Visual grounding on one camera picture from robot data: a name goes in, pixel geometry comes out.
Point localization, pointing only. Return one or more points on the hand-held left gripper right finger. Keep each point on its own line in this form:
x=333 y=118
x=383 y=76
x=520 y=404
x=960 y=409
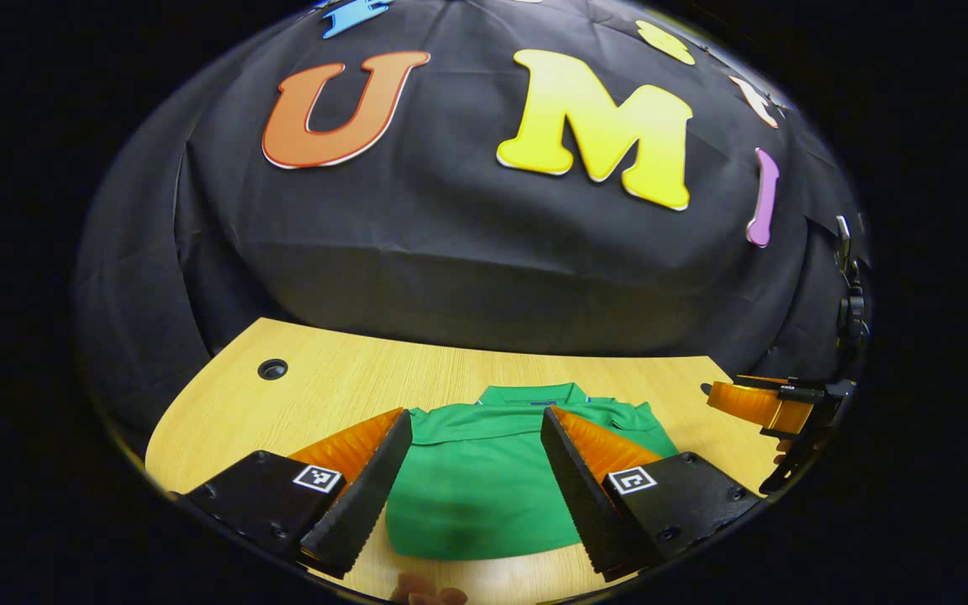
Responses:
x=585 y=504

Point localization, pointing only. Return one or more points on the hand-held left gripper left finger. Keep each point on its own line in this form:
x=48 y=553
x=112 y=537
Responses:
x=362 y=496

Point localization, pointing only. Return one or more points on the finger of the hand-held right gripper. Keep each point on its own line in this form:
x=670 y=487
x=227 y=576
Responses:
x=753 y=406
x=791 y=385

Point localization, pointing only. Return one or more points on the black backdrop cloth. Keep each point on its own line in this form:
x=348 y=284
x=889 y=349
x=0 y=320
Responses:
x=467 y=277

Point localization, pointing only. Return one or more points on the green T-shirt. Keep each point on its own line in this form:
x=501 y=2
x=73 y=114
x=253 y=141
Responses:
x=476 y=487

